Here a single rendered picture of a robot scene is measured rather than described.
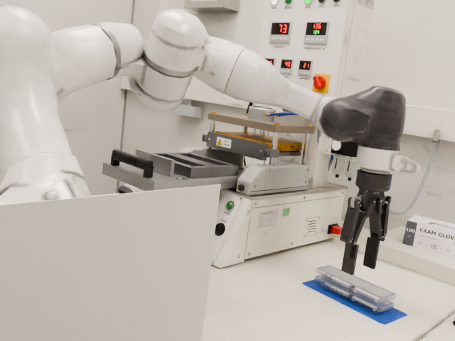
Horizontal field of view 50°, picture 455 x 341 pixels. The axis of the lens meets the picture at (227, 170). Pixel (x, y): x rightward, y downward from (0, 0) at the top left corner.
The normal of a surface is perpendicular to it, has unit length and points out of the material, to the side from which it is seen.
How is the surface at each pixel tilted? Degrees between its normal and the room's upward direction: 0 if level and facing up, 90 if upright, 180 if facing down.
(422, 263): 90
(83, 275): 90
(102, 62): 97
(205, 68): 113
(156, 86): 120
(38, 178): 48
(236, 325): 0
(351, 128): 88
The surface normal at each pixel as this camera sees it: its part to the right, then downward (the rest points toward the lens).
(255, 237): 0.70, 0.21
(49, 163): 0.44, -0.55
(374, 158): -0.42, 0.10
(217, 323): 0.12, -0.98
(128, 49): 0.84, -0.06
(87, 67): 0.79, 0.32
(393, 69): -0.68, 0.04
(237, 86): -0.22, 0.54
